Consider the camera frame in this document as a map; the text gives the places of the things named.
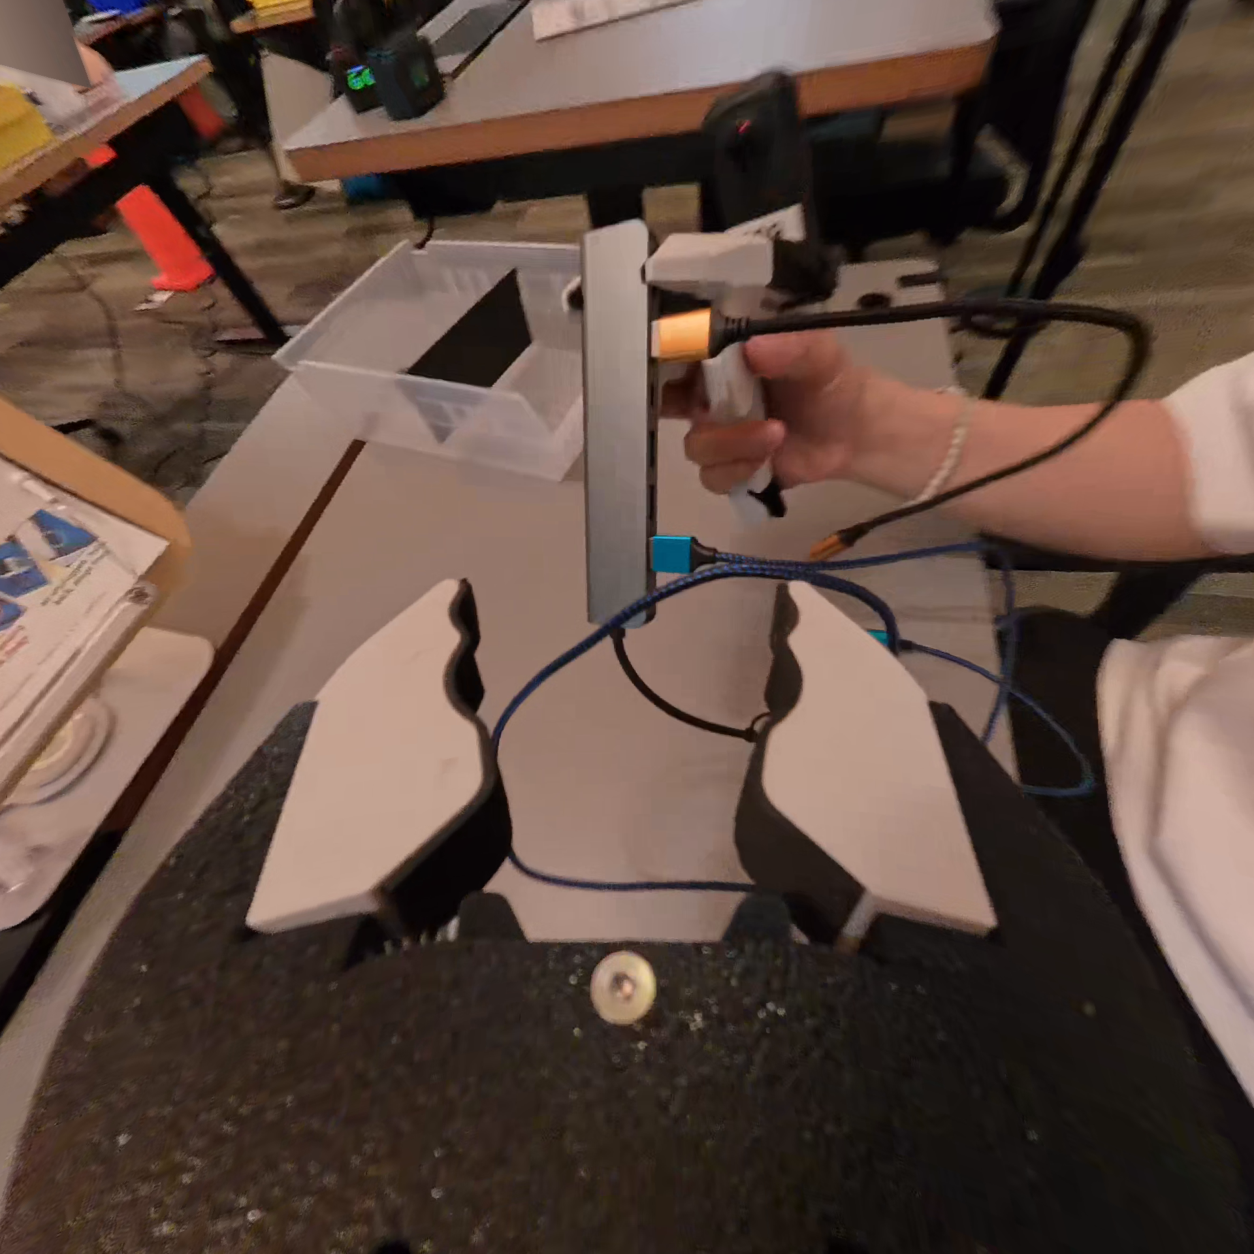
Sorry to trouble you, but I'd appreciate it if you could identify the person's right forearm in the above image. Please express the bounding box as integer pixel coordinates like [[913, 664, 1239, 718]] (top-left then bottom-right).
[[912, 382, 1225, 564]]

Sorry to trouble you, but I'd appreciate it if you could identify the person in white shirt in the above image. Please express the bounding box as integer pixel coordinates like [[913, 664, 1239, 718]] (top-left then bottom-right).
[[1094, 354, 1254, 1103]]

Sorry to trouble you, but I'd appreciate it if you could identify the orange traffic cone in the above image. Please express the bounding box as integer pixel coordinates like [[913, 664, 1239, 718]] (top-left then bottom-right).
[[117, 187, 216, 296]]

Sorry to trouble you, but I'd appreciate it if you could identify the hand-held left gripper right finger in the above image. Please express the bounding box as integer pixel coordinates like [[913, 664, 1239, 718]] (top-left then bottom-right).
[[735, 582, 1000, 951]]

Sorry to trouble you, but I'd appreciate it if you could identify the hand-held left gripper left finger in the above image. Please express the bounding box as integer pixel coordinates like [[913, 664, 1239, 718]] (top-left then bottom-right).
[[244, 579, 515, 938]]

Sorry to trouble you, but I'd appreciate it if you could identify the black bin divider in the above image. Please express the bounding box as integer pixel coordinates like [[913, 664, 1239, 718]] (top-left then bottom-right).
[[401, 272, 534, 393]]

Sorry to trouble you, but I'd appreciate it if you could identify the blue braided usb cable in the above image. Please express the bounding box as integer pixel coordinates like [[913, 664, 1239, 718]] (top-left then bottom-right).
[[491, 533, 1098, 893]]

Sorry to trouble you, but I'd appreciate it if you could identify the person's right hand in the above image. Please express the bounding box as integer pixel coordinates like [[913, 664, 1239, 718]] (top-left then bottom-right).
[[662, 330, 922, 502]]

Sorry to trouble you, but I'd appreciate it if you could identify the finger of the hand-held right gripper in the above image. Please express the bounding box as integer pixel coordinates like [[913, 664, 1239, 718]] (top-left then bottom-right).
[[647, 231, 785, 320]]

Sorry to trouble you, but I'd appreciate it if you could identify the illustrated instruction board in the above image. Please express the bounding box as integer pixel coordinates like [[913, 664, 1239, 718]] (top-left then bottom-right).
[[0, 402, 194, 794]]

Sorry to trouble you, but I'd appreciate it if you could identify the thin black cable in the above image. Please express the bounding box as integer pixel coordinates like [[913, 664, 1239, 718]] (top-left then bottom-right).
[[652, 294, 1153, 564]]

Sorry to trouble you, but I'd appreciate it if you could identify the black device with green screen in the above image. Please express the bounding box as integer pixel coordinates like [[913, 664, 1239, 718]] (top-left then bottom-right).
[[343, 30, 447, 122]]

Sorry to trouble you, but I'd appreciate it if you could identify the clear plastic bin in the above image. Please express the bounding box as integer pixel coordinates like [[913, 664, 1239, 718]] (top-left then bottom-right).
[[274, 240, 589, 481]]

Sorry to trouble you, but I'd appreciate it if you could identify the white bead bracelet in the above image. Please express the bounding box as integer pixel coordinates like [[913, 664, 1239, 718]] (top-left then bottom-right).
[[918, 387, 974, 508]]

